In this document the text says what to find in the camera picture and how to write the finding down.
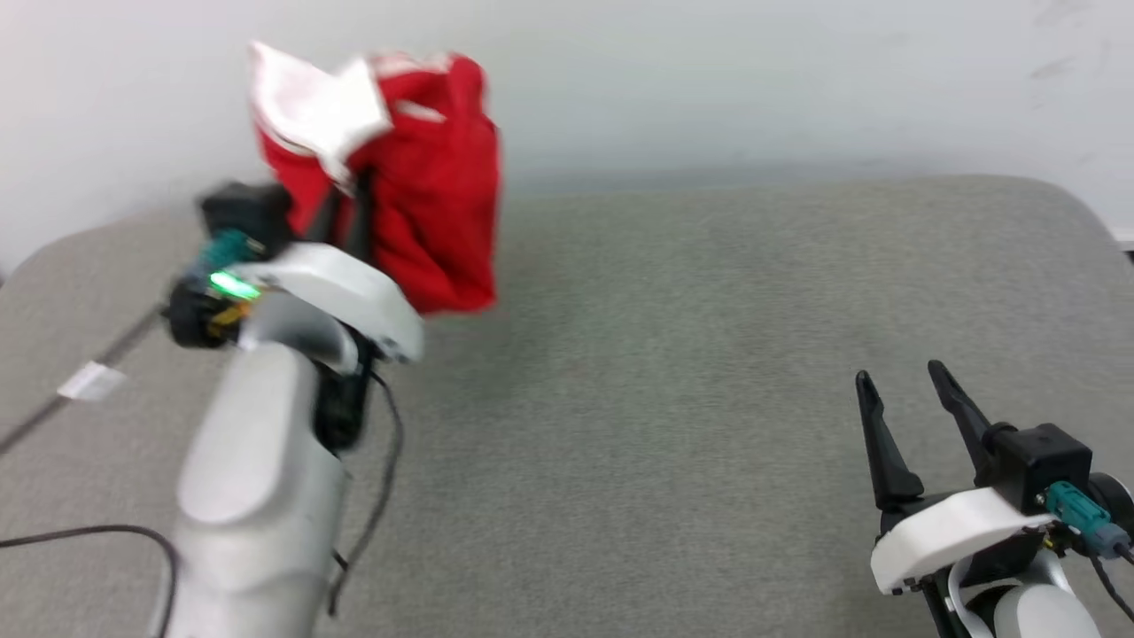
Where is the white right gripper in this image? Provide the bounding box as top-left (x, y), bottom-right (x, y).
top-left (854, 360), bottom-right (1060, 596)

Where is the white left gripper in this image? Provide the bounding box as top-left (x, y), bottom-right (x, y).
top-left (206, 168), bottom-right (425, 365)

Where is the red basketball jersey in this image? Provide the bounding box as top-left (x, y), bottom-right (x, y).
top-left (246, 41), bottom-right (502, 316)

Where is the grey fabric sofa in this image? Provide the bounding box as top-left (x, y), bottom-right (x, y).
top-left (0, 175), bottom-right (1134, 638)

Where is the teal right camera cable connector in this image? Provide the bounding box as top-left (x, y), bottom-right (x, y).
top-left (1044, 481), bottom-right (1133, 561)

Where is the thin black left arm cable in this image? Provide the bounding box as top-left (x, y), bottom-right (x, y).
top-left (326, 368), bottom-right (406, 619)

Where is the black cable with white label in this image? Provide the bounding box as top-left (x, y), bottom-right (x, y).
top-left (0, 304), bottom-right (171, 455)

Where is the thin black looping cable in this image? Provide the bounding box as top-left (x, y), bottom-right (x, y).
top-left (0, 525), bottom-right (181, 638)

